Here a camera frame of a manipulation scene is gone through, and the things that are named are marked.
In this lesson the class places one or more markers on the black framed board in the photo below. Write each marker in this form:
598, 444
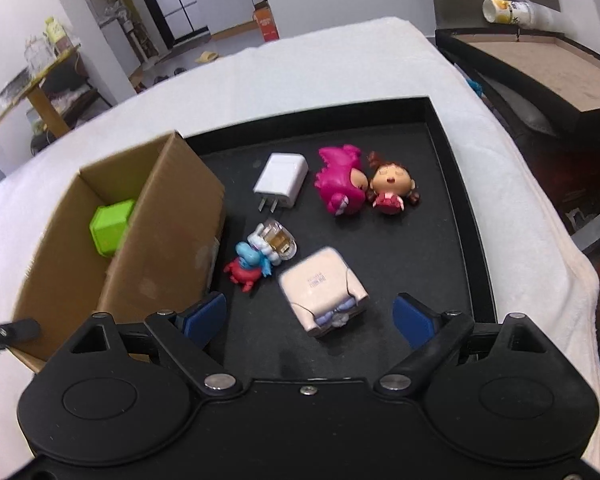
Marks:
540, 70

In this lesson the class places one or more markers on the pink dinosaur toy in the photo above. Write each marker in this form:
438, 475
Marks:
337, 180

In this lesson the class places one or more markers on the brown cardboard box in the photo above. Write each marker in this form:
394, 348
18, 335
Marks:
175, 220

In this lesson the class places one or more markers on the orange carton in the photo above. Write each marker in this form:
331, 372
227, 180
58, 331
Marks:
266, 21

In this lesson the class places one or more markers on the green plastic cube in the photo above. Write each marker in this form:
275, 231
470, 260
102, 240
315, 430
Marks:
111, 227

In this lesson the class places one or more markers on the yellow-green bottle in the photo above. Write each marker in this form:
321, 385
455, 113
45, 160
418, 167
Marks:
56, 30

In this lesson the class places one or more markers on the clear plastic plug toy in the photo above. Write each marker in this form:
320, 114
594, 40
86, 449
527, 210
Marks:
277, 242

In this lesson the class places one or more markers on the blue and red crab toy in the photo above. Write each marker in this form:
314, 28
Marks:
247, 265

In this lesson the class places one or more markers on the clear glass jars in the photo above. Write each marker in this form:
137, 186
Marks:
37, 52

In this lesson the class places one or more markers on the round wooden table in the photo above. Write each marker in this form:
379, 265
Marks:
42, 95

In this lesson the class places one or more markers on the beige and lavender block toy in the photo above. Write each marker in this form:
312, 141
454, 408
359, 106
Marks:
317, 285

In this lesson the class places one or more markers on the white plastic bottle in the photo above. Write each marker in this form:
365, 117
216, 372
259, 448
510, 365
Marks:
515, 11

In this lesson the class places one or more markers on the yellow slippers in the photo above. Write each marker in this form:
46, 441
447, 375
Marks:
208, 57

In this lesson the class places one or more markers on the black tray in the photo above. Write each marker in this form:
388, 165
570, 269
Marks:
410, 250

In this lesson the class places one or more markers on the white wall charger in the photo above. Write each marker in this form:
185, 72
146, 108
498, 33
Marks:
281, 180

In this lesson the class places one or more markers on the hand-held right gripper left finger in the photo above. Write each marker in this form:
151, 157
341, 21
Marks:
207, 316

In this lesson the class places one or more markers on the brown-haired girl figurine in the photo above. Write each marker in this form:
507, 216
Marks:
391, 182

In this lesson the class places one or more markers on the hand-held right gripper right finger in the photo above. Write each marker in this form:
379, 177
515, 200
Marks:
414, 321

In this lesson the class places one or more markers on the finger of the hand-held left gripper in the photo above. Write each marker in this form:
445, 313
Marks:
15, 331

